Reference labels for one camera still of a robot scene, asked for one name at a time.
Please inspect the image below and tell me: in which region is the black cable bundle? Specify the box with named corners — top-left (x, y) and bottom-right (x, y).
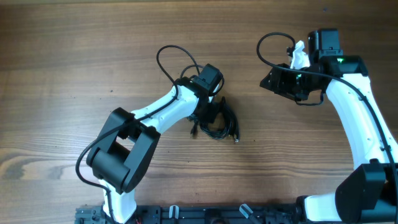
top-left (188, 96), bottom-right (241, 143)

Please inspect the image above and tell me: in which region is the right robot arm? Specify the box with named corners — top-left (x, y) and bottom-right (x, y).
top-left (260, 29), bottom-right (397, 223)

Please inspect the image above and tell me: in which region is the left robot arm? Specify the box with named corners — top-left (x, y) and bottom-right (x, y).
top-left (86, 64), bottom-right (223, 223)

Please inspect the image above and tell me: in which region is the right camera cable black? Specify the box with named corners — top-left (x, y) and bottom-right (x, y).
top-left (260, 29), bottom-right (397, 200)

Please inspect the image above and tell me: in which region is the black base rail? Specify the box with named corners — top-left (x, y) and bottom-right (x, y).
top-left (74, 203), bottom-right (305, 224)

